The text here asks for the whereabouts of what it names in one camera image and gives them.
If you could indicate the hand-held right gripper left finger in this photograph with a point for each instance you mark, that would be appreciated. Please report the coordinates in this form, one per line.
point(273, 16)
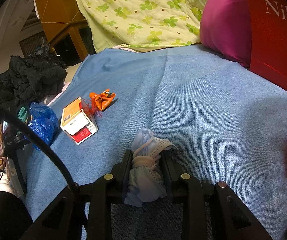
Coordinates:
point(127, 172)

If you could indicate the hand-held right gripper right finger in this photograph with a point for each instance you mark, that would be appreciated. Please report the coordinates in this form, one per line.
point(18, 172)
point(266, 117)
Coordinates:
point(167, 177)

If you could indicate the light blue face mask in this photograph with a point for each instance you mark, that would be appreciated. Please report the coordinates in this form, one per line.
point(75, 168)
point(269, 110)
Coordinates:
point(146, 177)

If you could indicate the orange and white carton box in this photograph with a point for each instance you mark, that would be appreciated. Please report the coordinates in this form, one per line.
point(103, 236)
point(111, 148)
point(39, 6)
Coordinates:
point(77, 122)

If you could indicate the blue blanket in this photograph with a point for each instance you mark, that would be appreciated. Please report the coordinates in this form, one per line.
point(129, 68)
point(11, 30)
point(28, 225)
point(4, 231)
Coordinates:
point(196, 110)

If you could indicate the orange crumpled wrapper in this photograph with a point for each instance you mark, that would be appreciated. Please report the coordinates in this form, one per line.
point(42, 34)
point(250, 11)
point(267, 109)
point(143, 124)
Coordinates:
point(103, 100)

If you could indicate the blue plastic bag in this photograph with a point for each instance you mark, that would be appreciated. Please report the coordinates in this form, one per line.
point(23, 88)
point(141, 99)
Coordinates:
point(42, 126)

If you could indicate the teal cloth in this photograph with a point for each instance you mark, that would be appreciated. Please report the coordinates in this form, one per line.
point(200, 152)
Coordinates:
point(22, 113)

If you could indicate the black clothing pile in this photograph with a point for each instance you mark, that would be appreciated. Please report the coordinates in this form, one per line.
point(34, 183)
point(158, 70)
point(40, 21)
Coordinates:
point(23, 80)

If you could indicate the green clover quilt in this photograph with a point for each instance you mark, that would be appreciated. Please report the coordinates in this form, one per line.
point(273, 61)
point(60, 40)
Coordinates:
point(146, 12)

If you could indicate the magenta pillow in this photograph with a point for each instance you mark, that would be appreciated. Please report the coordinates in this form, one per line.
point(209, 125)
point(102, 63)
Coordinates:
point(224, 25)

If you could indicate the wooden cabinet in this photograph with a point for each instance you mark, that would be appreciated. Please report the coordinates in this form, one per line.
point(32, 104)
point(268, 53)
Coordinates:
point(56, 15)

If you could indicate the ceiling vent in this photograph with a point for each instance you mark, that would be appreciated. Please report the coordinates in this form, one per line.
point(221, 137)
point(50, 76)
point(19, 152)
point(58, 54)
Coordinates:
point(31, 20)

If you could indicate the red paper bag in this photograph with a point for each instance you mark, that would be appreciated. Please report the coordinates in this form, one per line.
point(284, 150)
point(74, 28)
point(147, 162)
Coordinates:
point(276, 30)

